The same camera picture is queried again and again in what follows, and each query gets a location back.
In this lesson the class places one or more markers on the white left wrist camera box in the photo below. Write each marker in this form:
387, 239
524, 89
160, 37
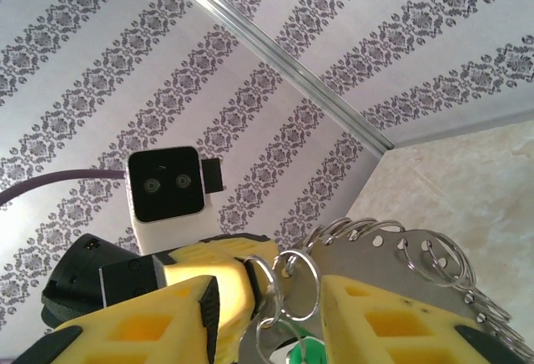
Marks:
167, 184

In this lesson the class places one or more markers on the aluminium back frame beam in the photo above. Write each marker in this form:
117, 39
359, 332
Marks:
459, 128

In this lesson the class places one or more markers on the green-capped key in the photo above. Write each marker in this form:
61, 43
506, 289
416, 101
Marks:
304, 353

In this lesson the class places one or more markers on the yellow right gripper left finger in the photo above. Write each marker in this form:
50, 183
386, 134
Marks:
125, 335

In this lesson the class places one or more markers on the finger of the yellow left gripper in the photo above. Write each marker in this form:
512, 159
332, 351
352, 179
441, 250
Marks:
208, 264
254, 251

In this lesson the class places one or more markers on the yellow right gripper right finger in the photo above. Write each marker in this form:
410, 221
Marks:
396, 335

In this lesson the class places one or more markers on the aluminium frame post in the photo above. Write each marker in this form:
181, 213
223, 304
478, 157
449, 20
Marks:
292, 69

